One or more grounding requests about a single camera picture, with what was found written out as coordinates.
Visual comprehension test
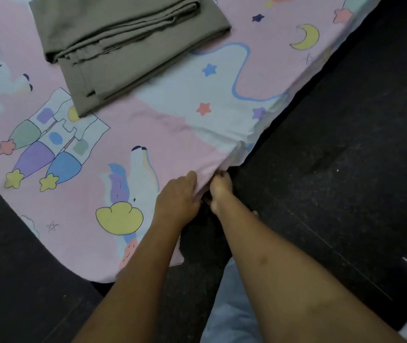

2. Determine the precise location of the person's light blue trouser leg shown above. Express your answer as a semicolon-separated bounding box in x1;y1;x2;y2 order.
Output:
200;256;261;343

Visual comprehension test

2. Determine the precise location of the pink cartoon print bed sheet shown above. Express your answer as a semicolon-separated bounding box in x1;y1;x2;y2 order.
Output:
0;0;386;283

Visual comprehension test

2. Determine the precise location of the person's right hand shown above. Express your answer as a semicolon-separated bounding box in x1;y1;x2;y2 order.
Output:
203;170;234;215

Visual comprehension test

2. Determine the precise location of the person's right forearm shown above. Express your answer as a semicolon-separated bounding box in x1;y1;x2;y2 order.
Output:
215;192;407;343

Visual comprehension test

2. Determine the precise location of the person's left hand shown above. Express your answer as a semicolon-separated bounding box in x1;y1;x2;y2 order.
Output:
153;171;203;229

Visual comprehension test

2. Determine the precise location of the folded olive green cloth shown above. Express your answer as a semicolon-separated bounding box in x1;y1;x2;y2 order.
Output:
28;0;232;118

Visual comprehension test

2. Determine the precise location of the person's left forearm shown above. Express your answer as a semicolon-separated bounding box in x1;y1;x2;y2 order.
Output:
72;215;187;343

